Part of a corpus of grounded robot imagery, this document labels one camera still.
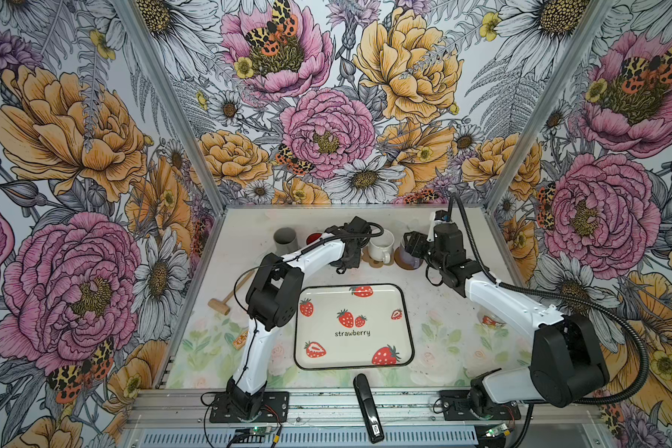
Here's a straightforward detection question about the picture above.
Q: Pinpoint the wooden mallet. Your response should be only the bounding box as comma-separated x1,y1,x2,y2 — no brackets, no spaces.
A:
208,270,254,315

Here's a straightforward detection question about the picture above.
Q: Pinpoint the aluminium front rail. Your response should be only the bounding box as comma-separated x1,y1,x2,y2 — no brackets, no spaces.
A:
125,388,600,429

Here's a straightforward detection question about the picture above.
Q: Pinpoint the clear glass cup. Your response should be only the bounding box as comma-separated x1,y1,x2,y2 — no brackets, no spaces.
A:
479,312,505,329

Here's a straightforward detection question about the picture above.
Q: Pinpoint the small wooden block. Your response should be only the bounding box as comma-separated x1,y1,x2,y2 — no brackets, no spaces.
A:
231,330,248,350

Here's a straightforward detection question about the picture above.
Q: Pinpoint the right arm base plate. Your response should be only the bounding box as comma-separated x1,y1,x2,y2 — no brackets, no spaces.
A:
439,389,522,421

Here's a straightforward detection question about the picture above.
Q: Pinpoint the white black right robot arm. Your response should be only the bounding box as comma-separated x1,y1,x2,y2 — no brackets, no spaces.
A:
403,210,650,418

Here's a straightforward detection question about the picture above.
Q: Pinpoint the matte brown round coaster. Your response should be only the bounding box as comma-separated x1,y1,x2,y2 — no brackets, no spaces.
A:
393,254,425,273

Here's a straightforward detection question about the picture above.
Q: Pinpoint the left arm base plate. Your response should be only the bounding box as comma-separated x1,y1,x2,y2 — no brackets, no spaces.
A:
207,391,290,424

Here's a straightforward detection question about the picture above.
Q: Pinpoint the strawberry print serving tray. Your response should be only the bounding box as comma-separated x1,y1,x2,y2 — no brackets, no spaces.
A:
294,283,416,371

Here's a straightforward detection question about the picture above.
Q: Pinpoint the red mug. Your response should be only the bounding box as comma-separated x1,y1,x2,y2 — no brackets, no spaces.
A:
306,233,322,246

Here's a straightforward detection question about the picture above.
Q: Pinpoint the black stapler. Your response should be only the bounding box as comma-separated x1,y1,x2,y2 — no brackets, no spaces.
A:
353,373,385,444

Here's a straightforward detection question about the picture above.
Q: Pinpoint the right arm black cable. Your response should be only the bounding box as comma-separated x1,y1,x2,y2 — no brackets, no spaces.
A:
447,192,650,448

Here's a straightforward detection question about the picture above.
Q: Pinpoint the brown paw shaped coaster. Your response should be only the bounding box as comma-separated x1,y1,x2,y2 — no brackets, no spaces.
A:
361,248,389,269

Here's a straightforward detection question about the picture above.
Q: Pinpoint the grey mug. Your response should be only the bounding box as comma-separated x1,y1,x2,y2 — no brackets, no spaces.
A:
274,227,299,256

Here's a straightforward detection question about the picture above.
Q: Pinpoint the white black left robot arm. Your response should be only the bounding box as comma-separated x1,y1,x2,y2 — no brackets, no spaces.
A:
225,217,385,421

